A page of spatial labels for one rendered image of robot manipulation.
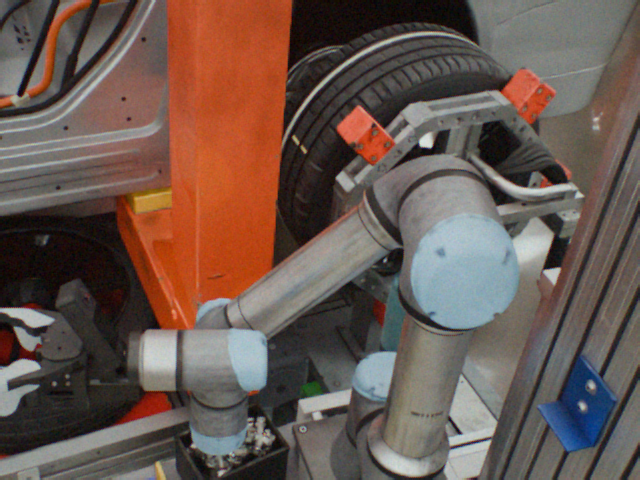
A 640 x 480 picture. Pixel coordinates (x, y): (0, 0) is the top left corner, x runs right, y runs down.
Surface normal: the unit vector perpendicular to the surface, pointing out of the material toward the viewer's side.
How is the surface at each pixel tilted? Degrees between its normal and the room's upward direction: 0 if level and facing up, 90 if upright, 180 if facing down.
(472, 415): 0
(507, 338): 0
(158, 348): 23
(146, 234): 0
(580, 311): 90
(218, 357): 37
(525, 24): 90
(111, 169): 90
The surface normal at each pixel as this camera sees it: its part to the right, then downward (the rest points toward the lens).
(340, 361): 0.09, -0.77
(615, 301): -0.94, 0.14
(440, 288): 0.09, 0.53
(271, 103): 0.42, 0.60
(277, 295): -0.41, 0.08
